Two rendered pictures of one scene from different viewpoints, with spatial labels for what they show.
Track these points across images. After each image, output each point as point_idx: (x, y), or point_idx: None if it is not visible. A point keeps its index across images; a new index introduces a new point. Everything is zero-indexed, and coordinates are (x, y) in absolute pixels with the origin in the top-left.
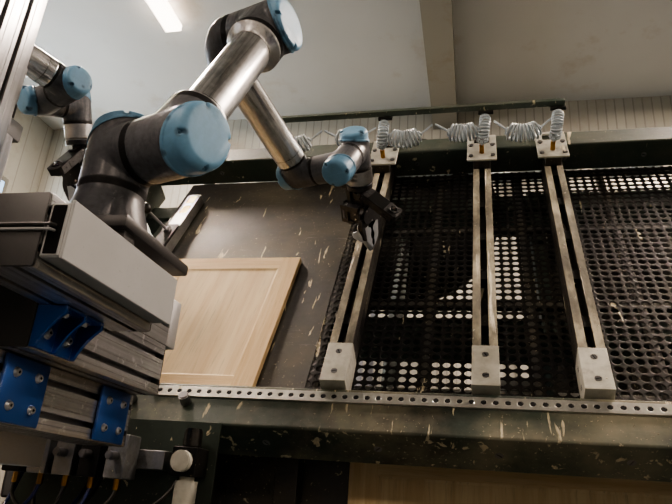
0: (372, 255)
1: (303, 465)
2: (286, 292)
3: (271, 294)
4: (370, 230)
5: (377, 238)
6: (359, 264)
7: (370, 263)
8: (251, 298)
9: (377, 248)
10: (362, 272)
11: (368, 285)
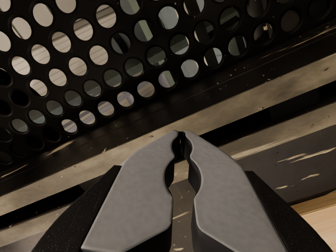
0: (174, 120)
1: None
2: (313, 212)
3: (323, 228)
4: (207, 209)
5: (72, 158)
6: (208, 136)
7: (223, 100)
8: (335, 244)
9: (97, 137)
10: (288, 95)
11: (294, 53)
